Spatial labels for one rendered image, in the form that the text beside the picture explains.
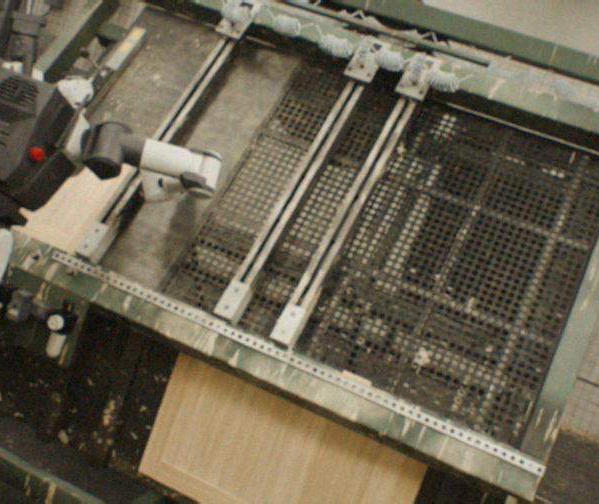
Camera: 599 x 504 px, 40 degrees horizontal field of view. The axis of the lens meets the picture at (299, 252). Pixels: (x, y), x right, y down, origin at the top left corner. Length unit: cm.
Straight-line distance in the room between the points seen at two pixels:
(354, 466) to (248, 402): 40
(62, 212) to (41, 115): 67
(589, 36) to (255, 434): 551
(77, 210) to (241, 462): 102
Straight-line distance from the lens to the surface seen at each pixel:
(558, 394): 251
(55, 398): 306
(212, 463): 287
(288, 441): 275
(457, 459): 240
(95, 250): 276
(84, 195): 295
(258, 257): 263
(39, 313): 274
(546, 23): 762
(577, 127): 293
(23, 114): 235
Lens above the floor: 151
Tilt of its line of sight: 7 degrees down
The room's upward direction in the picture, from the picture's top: 20 degrees clockwise
